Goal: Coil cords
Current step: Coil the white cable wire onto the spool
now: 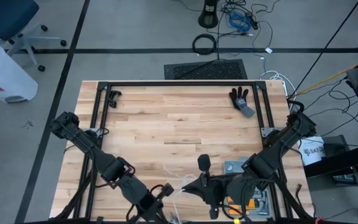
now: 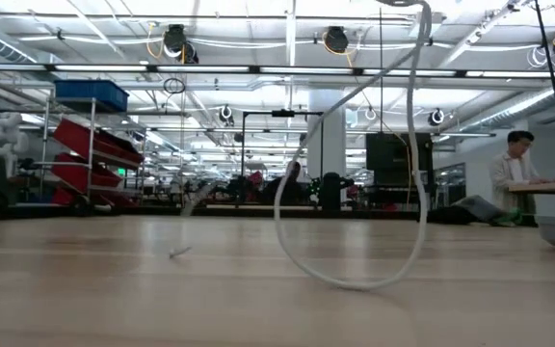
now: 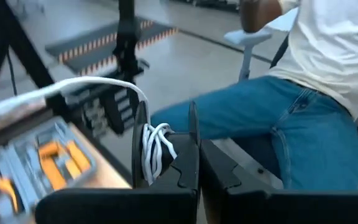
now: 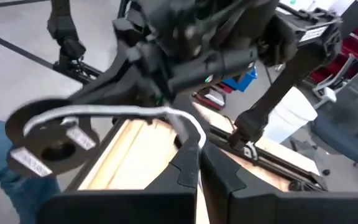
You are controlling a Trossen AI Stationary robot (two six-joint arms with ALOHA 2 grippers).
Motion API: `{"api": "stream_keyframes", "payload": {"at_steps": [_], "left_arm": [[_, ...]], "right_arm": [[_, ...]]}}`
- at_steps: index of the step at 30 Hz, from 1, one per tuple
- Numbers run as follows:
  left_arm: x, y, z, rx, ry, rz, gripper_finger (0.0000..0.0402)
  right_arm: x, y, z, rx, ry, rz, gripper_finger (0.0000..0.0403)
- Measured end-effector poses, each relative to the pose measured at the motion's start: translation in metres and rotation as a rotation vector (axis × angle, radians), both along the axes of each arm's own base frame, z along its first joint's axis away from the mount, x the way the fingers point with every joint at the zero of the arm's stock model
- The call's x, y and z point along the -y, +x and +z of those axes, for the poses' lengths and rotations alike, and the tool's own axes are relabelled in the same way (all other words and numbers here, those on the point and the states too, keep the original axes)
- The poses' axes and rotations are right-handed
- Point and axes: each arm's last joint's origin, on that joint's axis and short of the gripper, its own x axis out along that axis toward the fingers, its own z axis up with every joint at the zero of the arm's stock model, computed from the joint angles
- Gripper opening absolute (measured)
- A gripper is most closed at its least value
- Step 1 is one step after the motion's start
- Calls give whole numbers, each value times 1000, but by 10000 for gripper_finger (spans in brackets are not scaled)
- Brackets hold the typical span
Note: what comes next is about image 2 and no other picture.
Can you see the small green object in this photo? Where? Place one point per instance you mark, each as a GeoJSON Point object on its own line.
{"type": "Point", "coordinates": [509, 219]}

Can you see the thin black vertical rod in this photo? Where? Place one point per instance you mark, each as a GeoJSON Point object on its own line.
{"type": "Point", "coordinates": [381, 29]}

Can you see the metal shelf rack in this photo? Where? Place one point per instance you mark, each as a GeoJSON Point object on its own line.
{"type": "Point", "coordinates": [92, 120]}

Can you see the blue storage bin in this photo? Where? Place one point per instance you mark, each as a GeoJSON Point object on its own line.
{"type": "Point", "coordinates": [89, 91]}

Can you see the black cylinder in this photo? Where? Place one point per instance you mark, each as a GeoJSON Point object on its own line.
{"type": "Point", "coordinates": [331, 193]}

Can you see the black aluminium table frame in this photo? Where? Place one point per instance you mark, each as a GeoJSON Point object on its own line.
{"type": "Point", "coordinates": [113, 212]}

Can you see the black cabinet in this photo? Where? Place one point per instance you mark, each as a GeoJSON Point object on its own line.
{"type": "Point", "coordinates": [388, 152]}

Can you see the standing person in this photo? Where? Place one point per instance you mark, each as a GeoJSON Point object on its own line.
{"type": "Point", "coordinates": [509, 176]}

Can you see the red storage bin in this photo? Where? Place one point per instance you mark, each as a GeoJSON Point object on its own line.
{"type": "Point", "coordinates": [63, 196]}
{"type": "Point", "coordinates": [75, 173]}
{"type": "Point", "coordinates": [80, 137]}

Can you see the wooden desk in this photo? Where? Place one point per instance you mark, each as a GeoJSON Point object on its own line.
{"type": "Point", "coordinates": [547, 187]}

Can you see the black background rig frame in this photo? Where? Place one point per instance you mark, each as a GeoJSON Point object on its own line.
{"type": "Point", "coordinates": [282, 113]}

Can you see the black grey work glove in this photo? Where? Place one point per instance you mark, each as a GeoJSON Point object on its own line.
{"type": "Point", "coordinates": [475, 207]}

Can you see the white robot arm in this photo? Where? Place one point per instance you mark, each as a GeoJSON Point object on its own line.
{"type": "Point", "coordinates": [5, 140]}

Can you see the white building column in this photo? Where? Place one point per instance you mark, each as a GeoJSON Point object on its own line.
{"type": "Point", "coordinates": [328, 154]}

